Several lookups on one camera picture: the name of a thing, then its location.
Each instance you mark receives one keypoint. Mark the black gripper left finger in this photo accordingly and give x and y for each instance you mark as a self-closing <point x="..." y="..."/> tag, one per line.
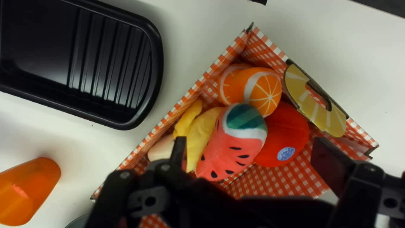
<point x="126" y="198"/>

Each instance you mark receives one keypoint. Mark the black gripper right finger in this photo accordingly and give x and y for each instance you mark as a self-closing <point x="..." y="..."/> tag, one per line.
<point x="364" y="189"/>

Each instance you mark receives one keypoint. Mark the watermelon slice plushy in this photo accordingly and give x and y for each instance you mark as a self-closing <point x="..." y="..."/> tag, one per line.
<point x="239" y="137"/>

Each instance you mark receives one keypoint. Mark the yellow banana plushy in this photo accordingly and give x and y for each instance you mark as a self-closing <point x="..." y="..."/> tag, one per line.
<point x="197" y="126"/>

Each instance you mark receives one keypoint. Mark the yellow lemon slice plushy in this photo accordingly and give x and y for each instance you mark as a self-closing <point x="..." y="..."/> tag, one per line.
<point x="315" y="103"/>

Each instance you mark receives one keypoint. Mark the orange slice plushy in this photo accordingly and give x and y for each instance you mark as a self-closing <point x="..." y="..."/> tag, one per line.
<point x="258" y="87"/>

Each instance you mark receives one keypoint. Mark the black rectangular tray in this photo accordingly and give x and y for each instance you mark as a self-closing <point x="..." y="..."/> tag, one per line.
<point x="84" y="58"/>

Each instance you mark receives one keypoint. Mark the orange checkered cardboard box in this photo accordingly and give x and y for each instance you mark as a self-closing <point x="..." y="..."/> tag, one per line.
<point x="283" y="197"/>

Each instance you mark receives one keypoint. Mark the orange plastic cup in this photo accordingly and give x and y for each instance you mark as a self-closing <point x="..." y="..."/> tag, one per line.
<point x="25" y="188"/>

